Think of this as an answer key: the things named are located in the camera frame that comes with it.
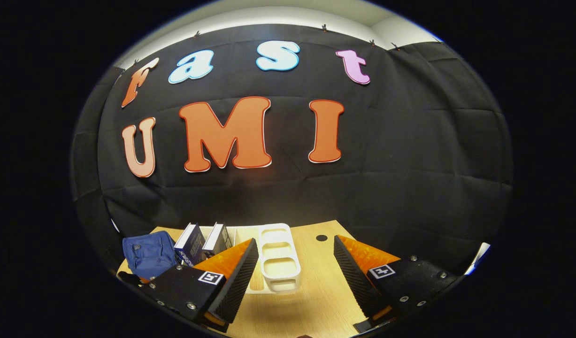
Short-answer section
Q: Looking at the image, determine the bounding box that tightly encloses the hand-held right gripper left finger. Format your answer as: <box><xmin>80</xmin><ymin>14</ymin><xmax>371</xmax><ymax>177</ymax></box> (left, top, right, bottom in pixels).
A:
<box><xmin>140</xmin><ymin>238</ymin><xmax>260</xmax><ymax>333</ymax></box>

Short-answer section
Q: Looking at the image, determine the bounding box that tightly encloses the white spine book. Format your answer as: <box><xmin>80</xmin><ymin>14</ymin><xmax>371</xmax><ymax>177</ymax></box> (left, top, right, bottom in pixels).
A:
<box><xmin>202</xmin><ymin>222</ymin><xmax>233</xmax><ymax>258</ymax></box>

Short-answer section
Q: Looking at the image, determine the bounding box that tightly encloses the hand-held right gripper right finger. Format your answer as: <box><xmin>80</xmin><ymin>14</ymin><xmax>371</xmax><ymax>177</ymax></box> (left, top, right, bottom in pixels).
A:
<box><xmin>334</xmin><ymin>235</ymin><xmax>461</xmax><ymax>334</ymax></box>

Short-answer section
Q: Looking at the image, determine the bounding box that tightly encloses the white bookshelf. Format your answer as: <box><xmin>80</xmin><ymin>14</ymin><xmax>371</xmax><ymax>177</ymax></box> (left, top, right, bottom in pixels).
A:
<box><xmin>196</xmin><ymin>223</ymin><xmax>302</xmax><ymax>294</ymax></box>

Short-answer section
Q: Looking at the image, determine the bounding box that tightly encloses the blue cover book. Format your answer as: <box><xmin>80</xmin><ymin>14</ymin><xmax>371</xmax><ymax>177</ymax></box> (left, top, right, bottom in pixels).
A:
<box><xmin>174</xmin><ymin>223</ymin><xmax>207</xmax><ymax>267</ymax></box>

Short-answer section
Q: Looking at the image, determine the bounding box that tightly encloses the blue schoolbag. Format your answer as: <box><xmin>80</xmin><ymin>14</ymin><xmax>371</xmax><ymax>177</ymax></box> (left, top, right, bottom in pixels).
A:
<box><xmin>119</xmin><ymin>231</ymin><xmax>180</xmax><ymax>286</ymax></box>

